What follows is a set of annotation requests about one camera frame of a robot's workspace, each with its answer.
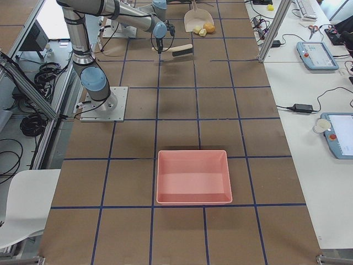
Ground white keyboard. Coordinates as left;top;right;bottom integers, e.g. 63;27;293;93
294;0;318;21

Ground white paper cup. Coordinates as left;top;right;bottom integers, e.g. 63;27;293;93
313;119;331;134

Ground beige hand brush black bristles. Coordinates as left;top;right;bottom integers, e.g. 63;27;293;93
151;44;193;57

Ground beige plastic dustpan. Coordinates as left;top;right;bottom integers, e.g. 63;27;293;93
184;0;214;33

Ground blue teach pendant far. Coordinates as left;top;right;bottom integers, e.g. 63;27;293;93
296;41;339;71

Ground pale apple piece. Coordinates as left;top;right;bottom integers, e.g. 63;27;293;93
198;29;207;37

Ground red handled scissors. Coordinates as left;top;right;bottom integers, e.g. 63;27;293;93
308;25;319;40

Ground white chair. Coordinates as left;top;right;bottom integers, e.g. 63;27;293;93
1;169;61;248

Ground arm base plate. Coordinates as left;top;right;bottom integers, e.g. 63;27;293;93
103;19;137;39
79;87;129;122

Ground black box device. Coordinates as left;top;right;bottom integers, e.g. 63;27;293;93
19;20;49;59

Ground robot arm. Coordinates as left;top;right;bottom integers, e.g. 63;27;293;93
57;1;175;105

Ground yellow apple piece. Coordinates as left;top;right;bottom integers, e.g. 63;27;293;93
192;26;202;35

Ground aluminium frame post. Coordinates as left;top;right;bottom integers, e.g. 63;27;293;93
258;0;292;62

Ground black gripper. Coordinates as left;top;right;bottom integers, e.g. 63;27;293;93
156;23;175;53

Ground pink plastic bin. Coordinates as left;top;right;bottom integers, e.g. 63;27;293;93
156;150;233;205

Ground brown potato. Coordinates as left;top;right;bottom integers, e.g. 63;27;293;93
203;23;216;34

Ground black power adapter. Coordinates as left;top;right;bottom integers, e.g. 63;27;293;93
292;103;314;113

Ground blue teach pendant near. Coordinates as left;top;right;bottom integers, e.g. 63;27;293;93
320;113;352;160

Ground blue teach pendant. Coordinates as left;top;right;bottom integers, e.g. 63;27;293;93
320;113;352;160
296;41;339;71

